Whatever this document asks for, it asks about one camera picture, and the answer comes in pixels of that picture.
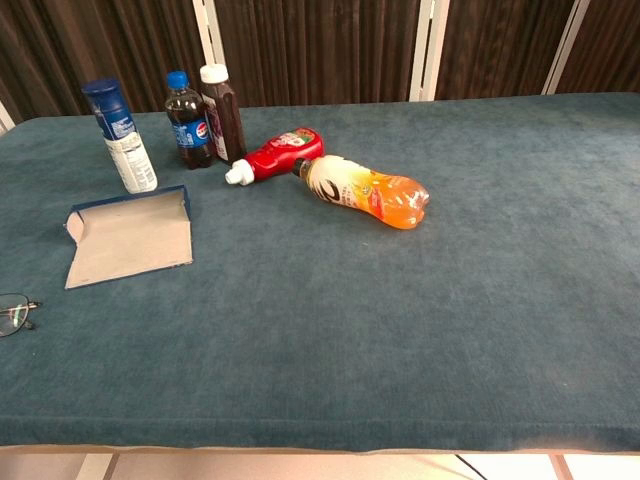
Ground blue white spray can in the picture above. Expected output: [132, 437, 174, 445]
[81, 77, 159, 195]

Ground teal velvet tablecloth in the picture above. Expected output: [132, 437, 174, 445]
[0, 91, 640, 454]

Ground wire-frame eyeglasses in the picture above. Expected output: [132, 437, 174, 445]
[0, 293, 43, 338]

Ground blue cardboard glasses box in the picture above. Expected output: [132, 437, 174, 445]
[63, 184, 195, 291]

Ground red ketchup squeeze bottle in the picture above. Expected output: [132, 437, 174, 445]
[224, 127, 326, 187]

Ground thin black floor cable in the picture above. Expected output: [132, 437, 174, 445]
[453, 453, 489, 480]

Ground dark brown curtain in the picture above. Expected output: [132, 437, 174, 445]
[0, 0, 640, 126]

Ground table leg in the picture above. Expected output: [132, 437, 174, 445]
[548, 453, 574, 480]
[74, 452, 121, 480]

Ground Pepsi cola bottle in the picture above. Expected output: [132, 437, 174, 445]
[164, 70, 217, 171]

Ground orange drink bottle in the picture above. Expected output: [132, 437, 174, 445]
[291, 154, 431, 232]

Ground dark juice bottle white cap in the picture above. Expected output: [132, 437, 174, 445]
[199, 64, 248, 166]

